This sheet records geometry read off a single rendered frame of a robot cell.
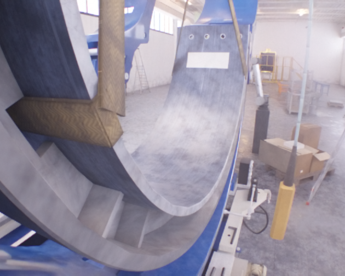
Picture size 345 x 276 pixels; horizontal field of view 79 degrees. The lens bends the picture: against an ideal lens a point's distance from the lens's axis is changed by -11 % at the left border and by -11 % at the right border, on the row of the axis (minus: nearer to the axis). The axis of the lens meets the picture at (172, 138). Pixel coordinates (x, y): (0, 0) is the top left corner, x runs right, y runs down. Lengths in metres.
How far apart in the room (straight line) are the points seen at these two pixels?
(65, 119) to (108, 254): 0.26
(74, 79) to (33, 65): 0.09
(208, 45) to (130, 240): 1.87
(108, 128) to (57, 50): 0.14
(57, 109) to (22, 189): 0.16
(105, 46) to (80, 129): 0.14
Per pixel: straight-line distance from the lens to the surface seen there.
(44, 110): 0.45
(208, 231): 1.67
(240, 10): 3.48
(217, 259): 1.66
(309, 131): 5.12
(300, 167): 4.63
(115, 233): 0.82
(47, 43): 0.37
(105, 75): 0.38
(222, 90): 2.08
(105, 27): 0.41
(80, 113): 0.38
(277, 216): 1.29
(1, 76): 0.47
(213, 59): 2.22
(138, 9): 4.43
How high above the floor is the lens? 2.05
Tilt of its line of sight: 18 degrees down
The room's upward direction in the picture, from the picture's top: straight up
